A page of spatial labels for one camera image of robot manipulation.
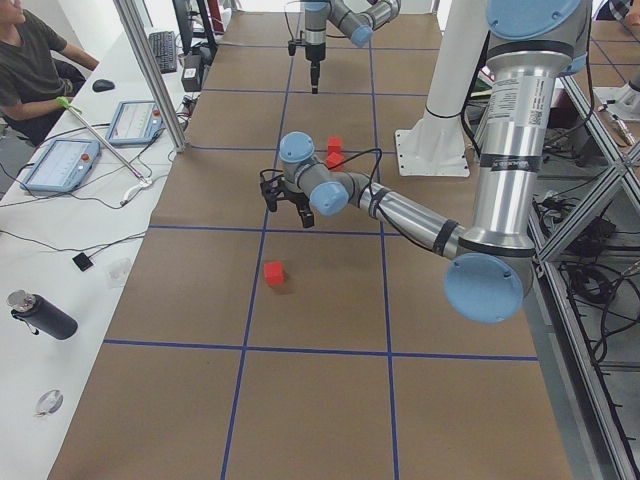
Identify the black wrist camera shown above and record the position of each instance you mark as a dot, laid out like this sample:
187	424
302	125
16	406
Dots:
269	183

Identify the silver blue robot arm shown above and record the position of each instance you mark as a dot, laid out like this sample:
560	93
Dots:
527	46
358	27

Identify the black water bottle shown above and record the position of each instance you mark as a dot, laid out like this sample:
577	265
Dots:
40	315

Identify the green tipped reach stick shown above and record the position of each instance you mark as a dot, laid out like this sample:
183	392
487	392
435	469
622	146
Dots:
76	113

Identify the black power box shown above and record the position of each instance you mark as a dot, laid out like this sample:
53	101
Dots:
192	73

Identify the seated person dark shirt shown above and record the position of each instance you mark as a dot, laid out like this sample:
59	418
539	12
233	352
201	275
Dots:
35	71

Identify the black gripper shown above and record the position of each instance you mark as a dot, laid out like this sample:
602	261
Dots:
314	54
288	196

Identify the aluminium frame post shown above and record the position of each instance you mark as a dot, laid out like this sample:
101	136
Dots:
135	32

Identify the black computer mouse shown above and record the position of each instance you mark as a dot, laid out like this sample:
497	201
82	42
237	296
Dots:
102	85

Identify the far teach pendant tablet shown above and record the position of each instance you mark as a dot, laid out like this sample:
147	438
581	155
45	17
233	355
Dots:
134	123

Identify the teach pendant tablet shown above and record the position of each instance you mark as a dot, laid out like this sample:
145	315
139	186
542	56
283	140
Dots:
63	166
134	123

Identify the aluminium side frame rail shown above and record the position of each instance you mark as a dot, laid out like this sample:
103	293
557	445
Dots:
585	224

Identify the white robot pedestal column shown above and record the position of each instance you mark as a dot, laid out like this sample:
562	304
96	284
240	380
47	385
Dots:
435	145

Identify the red block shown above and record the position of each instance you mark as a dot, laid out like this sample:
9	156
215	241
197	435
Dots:
334	145
335	161
274	273

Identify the small black square pad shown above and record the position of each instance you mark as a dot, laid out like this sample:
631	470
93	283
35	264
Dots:
82	261

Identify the black keyboard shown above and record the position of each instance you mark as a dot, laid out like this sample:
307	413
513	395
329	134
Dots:
163	48

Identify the black monitor stand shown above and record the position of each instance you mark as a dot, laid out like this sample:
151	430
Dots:
187	18

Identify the near teach pendant tablet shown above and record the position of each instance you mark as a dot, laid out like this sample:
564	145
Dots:
63	166

